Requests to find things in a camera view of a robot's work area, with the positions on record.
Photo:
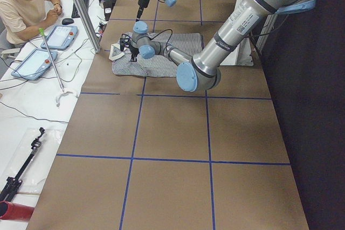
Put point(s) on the metal reacher grabber tool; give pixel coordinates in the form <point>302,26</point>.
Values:
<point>63,91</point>

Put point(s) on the seated man beige shirt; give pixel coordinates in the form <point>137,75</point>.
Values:
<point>23,18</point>

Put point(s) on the navy white striped polo shirt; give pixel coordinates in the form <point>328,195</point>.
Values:
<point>158,66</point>

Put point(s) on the black computer mouse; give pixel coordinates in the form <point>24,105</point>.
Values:
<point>67,21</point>

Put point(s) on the near blue teach pendant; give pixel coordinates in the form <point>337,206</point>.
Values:
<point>33,66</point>

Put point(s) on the blue teach pendant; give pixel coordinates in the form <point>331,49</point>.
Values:
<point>33,66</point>
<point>61,36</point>

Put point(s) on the far blue teach pendant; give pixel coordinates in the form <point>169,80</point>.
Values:
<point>61,36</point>

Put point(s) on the black power box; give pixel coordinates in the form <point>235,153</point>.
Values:
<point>108,6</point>

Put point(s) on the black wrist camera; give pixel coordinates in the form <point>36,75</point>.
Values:
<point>124,41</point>

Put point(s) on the red cylinder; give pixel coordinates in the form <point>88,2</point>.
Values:
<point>16,212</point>

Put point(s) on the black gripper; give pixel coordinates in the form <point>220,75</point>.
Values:
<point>140,7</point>
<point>133,51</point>

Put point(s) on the aluminium frame post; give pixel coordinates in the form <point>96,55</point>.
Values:
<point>87,23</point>

